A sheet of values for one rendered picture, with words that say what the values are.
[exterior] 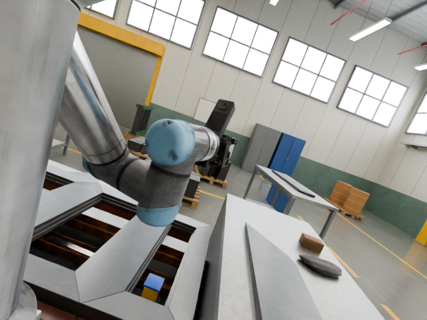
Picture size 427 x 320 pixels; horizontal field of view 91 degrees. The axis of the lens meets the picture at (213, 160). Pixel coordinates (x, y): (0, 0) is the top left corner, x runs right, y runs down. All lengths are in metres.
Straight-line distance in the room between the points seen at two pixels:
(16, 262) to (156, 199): 0.21
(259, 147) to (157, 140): 8.41
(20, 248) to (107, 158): 0.23
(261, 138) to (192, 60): 4.11
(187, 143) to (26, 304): 0.24
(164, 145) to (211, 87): 8.72
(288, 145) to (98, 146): 8.82
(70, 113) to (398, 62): 12.11
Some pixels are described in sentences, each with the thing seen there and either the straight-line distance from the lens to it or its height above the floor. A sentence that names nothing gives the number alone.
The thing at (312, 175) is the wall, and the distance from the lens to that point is 10.55.
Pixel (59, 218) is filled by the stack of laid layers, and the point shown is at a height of 0.85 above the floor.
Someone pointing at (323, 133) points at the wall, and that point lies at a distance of 10.38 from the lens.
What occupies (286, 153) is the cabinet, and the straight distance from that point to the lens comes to 9.11.
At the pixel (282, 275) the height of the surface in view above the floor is 1.07.
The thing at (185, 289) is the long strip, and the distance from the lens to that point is 0.94.
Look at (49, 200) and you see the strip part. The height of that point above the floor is 0.87.
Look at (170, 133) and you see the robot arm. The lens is 0.33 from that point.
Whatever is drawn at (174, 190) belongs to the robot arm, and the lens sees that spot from 0.37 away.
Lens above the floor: 1.49
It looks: 10 degrees down
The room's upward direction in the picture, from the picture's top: 20 degrees clockwise
